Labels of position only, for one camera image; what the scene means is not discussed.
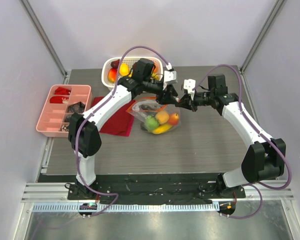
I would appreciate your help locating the yellow lemon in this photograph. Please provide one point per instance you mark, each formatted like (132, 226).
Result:
(162, 117)

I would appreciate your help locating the white plastic fruit basket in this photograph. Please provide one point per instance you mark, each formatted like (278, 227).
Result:
(110, 69)

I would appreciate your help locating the clear zip top bag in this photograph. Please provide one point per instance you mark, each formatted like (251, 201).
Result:
(152, 102)

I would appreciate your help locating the red folded cloth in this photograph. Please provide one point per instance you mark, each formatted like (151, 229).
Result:
(119, 124)

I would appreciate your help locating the grey toy fish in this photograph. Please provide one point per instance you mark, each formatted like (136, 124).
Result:
(141, 112)

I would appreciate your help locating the white slotted cable duct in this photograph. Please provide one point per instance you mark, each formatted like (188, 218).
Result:
(84, 208)

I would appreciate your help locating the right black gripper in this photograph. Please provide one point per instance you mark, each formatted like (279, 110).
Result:
(191, 99)

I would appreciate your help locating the red apple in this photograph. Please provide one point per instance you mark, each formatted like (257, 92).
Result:
(174, 119)

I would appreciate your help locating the pink compartment tray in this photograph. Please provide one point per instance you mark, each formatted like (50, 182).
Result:
(54, 118)

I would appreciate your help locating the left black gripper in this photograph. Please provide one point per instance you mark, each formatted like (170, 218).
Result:
(169, 92)

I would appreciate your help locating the green round fruit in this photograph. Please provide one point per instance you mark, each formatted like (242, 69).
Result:
(151, 123)

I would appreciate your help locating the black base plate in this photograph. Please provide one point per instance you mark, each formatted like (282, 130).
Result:
(155, 189)

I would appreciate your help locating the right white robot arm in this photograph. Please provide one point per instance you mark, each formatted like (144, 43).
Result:
(263, 159)

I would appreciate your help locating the red item in tray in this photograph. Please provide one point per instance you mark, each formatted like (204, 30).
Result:
(60, 96)

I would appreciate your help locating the yellow banana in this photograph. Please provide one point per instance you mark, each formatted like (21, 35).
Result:
(162, 129)

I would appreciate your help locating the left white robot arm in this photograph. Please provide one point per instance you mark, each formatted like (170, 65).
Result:
(84, 129)

